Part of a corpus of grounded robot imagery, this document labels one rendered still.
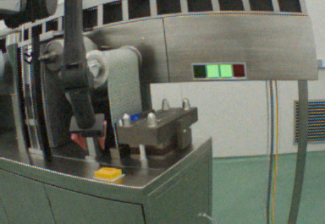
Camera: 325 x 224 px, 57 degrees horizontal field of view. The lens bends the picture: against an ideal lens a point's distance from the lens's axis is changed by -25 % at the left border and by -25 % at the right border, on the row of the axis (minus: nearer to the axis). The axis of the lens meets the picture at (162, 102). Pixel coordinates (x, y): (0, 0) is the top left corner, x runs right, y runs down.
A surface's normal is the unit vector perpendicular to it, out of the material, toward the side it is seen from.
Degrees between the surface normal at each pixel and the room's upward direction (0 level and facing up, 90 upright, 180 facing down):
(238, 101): 90
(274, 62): 90
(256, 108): 90
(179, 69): 90
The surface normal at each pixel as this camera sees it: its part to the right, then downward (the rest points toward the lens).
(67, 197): -0.42, 0.17
